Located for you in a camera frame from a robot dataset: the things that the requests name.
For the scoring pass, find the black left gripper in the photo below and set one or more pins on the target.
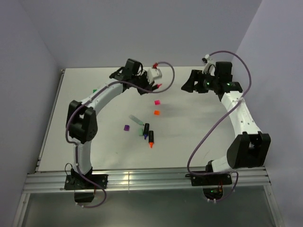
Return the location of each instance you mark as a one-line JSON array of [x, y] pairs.
[[147, 86]]

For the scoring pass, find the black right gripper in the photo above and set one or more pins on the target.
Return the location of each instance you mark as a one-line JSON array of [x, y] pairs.
[[196, 75]]

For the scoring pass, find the black pink tip highlighter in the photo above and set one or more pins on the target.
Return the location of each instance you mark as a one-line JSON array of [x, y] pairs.
[[157, 86]]

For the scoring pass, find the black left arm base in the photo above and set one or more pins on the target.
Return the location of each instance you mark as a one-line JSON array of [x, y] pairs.
[[76, 183]]

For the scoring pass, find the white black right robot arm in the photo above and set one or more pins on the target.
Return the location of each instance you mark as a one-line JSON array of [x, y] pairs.
[[250, 146]]

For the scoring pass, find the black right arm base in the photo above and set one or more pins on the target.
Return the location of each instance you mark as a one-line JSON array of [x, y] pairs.
[[212, 185]]

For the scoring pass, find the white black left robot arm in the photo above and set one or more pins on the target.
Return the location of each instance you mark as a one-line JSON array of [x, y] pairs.
[[81, 124]]

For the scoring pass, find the purple pen cap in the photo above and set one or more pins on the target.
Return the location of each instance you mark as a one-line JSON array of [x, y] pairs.
[[126, 127]]

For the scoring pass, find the pale green pen cap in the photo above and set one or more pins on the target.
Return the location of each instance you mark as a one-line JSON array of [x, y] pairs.
[[140, 132]]

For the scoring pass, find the pale green capped highlighter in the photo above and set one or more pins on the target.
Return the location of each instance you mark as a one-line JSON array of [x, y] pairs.
[[136, 120]]

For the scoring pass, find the black purple tip highlighter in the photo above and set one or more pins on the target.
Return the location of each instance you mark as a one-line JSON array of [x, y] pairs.
[[146, 130]]

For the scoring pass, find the black orange tip highlighter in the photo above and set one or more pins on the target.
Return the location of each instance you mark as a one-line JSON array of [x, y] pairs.
[[151, 138]]

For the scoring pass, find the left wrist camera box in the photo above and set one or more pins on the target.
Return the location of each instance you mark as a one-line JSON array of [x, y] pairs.
[[154, 73]]

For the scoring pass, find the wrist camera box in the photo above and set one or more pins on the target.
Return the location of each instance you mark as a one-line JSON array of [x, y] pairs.
[[208, 61], [154, 73]]

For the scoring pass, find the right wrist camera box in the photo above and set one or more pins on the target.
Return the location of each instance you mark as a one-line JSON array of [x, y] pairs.
[[208, 61]]

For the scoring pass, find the aluminium front rail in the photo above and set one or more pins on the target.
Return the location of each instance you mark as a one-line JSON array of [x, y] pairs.
[[138, 180]]

